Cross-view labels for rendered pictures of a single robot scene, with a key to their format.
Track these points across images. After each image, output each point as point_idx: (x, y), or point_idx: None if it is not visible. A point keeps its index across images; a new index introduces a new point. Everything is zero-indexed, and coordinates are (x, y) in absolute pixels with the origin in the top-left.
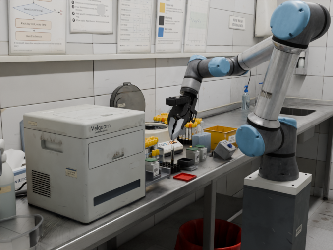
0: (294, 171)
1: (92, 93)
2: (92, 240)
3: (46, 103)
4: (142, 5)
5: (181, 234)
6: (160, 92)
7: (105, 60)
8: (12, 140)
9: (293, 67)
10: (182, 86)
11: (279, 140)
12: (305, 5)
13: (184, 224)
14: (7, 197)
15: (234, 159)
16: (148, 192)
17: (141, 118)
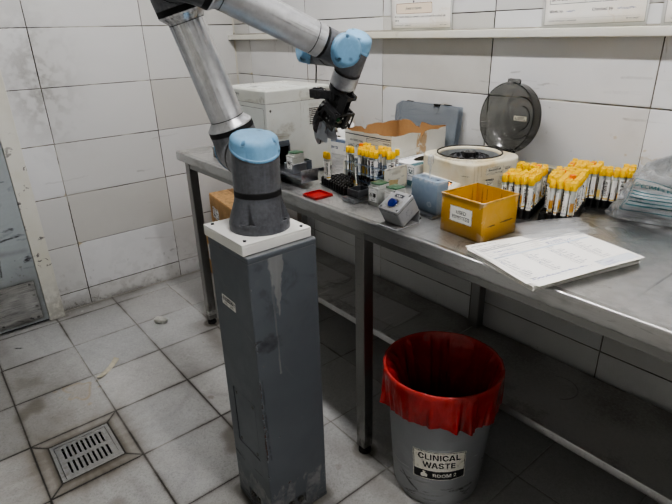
0: (230, 217)
1: (485, 89)
2: (221, 174)
3: (423, 90)
4: None
5: (446, 336)
6: (670, 122)
7: (515, 39)
8: (389, 120)
9: (178, 47)
10: (341, 76)
11: (223, 158)
12: None
13: (477, 342)
14: None
15: (389, 228)
16: (282, 181)
17: (261, 96)
